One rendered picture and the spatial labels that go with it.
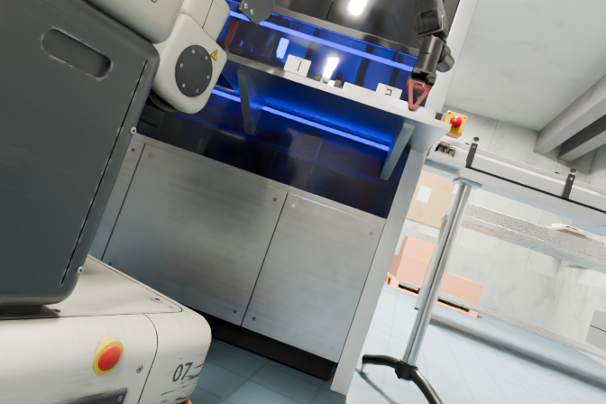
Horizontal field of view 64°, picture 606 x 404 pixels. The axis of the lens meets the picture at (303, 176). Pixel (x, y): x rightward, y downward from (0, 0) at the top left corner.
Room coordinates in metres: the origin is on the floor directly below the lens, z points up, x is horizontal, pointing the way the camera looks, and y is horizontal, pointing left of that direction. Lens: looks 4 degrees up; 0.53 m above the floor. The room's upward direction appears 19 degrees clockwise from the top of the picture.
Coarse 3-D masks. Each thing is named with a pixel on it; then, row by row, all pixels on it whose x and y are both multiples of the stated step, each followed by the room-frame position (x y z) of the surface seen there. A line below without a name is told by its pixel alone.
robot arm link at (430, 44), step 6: (432, 36) 1.29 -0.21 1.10; (426, 42) 1.28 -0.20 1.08; (432, 42) 1.27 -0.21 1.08; (438, 42) 1.27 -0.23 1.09; (420, 48) 1.30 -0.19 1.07; (426, 48) 1.28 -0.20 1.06; (432, 48) 1.27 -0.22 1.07; (438, 48) 1.28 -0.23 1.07; (444, 48) 1.31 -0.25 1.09; (438, 54) 1.28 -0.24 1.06
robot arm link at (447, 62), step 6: (444, 18) 1.28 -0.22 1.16; (444, 24) 1.28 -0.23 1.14; (414, 30) 1.33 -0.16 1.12; (438, 30) 1.28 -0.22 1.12; (444, 30) 1.28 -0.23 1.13; (420, 36) 1.31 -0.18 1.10; (426, 36) 1.31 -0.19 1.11; (438, 36) 1.30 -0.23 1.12; (444, 36) 1.30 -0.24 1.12; (420, 42) 1.34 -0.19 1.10; (444, 42) 1.33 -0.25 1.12; (444, 54) 1.32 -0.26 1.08; (450, 54) 1.34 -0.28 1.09; (438, 60) 1.32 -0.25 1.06; (444, 60) 1.32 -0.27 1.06; (450, 60) 1.33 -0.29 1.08; (438, 66) 1.34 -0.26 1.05; (444, 66) 1.34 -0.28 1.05; (450, 66) 1.35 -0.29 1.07; (444, 72) 1.37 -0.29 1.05
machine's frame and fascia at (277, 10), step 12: (240, 0) 1.73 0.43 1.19; (276, 12) 1.72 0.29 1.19; (288, 12) 1.71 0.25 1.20; (312, 24) 1.70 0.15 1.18; (324, 24) 1.70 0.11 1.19; (336, 24) 1.69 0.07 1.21; (348, 36) 1.69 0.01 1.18; (360, 36) 1.68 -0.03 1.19; (372, 36) 1.68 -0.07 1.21; (396, 48) 1.67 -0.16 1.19; (408, 48) 1.67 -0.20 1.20
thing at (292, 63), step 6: (288, 60) 1.70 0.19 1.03; (294, 60) 1.70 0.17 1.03; (300, 60) 1.70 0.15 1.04; (306, 60) 1.70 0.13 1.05; (288, 66) 1.70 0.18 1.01; (294, 66) 1.70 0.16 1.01; (300, 66) 1.70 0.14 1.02; (306, 66) 1.70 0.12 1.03; (294, 72) 1.70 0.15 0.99; (300, 72) 1.70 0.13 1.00; (306, 72) 1.70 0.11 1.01
